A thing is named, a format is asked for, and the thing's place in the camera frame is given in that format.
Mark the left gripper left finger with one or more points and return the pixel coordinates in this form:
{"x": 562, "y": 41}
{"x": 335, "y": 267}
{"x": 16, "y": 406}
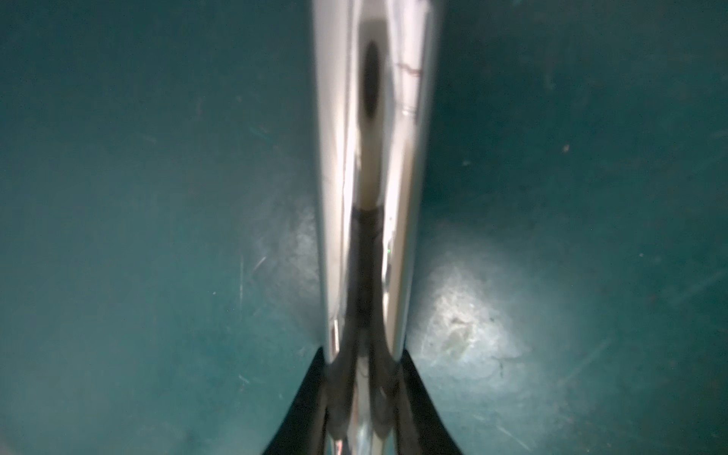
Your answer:
{"x": 303, "y": 431}

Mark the steel hoe blue grip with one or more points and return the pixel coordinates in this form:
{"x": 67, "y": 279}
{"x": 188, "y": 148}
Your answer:
{"x": 375, "y": 65}

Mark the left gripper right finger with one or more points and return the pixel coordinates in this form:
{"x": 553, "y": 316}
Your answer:
{"x": 418, "y": 426}

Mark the green table mat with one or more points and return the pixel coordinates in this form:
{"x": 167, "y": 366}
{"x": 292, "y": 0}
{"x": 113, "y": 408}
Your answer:
{"x": 160, "y": 291}

